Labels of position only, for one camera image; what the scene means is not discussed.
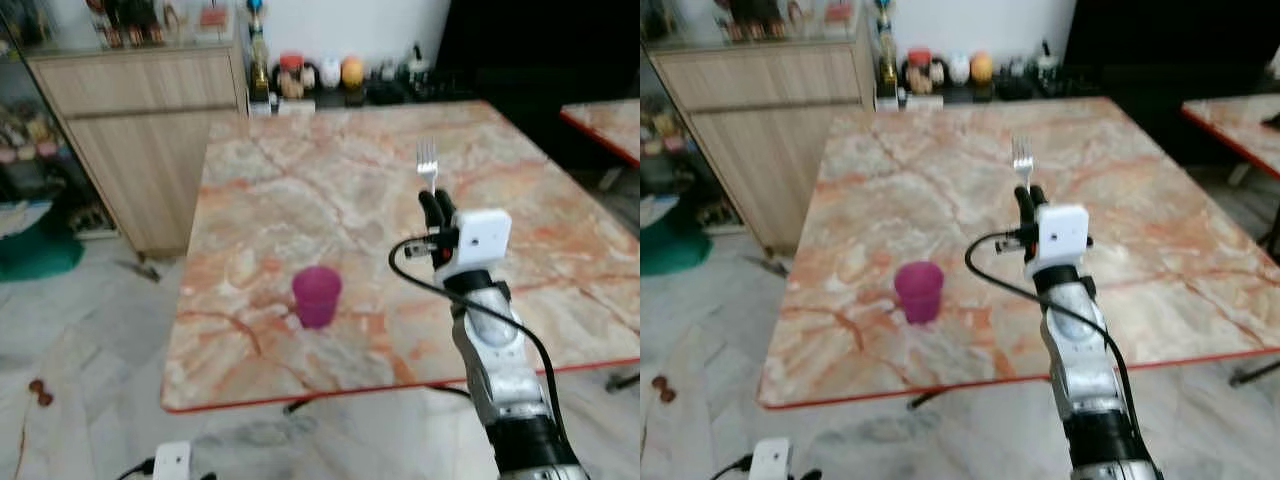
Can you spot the silver metal fork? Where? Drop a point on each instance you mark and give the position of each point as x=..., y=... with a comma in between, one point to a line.
x=1022, y=158
x=428, y=162

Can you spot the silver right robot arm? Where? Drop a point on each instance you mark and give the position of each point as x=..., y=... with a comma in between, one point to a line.
x=1078, y=345
x=492, y=350

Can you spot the pink plastic cup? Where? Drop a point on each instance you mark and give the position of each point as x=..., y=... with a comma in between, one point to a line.
x=316, y=298
x=919, y=293

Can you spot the orange egg figurine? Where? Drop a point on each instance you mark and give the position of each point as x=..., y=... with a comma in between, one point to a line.
x=352, y=72
x=982, y=68

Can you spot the white egg figurine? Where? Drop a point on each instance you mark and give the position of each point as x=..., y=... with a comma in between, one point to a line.
x=959, y=68
x=329, y=73

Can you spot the black television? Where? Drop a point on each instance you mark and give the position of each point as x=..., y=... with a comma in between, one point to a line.
x=530, y=40
x=1170, y=40

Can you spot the gold trophy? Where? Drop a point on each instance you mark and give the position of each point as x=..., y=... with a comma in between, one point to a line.
x=259, y=60
x=887, y=55

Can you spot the green floor mat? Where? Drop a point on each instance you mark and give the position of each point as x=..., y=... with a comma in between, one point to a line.
x=665, y=248
x=35, y=252

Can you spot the glass display shelf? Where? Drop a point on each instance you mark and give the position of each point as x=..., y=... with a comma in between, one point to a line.
x=670, y=150
x=35, y=140

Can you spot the light wooden cabinet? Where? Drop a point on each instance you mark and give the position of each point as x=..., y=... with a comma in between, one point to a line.
x=150, y=130
x=770, y=130

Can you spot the small brown floor object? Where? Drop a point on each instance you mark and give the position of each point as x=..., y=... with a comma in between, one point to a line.
x=665, y=389
x=42, y=392

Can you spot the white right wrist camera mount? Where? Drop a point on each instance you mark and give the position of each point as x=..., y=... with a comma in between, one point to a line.
x=482, y=238
x=1062, y=235

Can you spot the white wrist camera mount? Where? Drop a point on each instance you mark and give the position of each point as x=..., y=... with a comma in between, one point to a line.
x=482, y=238
x=770, y=460
x=172, y=462
x=1062, y=235

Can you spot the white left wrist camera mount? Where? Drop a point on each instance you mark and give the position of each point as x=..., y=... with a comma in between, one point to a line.
x=770, y=460
x=172, y=462

